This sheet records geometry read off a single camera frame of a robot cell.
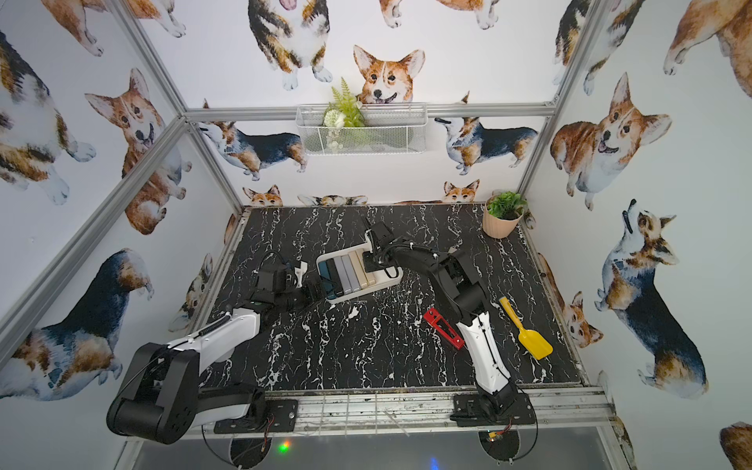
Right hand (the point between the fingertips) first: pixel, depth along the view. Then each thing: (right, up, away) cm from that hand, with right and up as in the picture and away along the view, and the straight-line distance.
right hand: (364, 261), depth 101 cm
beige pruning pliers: (0, -6, -4) cm, 7 cm away
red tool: (+23, -17, -12) cm, 31 cm away
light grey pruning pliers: (-7, -4, -3) cm, 9 cm away
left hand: (-7, -6, -14) cm, 17 cm away
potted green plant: (+48, +16, +3) cm, 51 cm away
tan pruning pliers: (-4, +1, 0) cm, 5 cm away
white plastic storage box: (+6, -6, -2) cm, 9 cm away
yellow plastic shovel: (+51, -22, -16) cm, 58 cm away
